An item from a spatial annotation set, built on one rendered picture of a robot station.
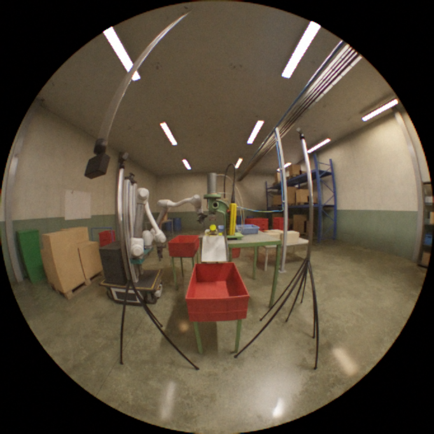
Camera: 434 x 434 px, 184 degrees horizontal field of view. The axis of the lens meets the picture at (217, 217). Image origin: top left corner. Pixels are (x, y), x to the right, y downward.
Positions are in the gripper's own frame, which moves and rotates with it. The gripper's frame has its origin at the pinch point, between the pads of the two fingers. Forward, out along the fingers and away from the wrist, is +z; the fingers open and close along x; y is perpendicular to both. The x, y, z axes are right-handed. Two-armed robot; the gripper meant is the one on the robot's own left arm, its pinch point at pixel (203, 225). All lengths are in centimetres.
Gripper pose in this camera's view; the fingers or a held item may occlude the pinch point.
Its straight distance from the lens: 169.4
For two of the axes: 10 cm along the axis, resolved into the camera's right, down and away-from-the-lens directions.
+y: -9.0, 0.4, -4.4
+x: 3.2, -6.2, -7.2
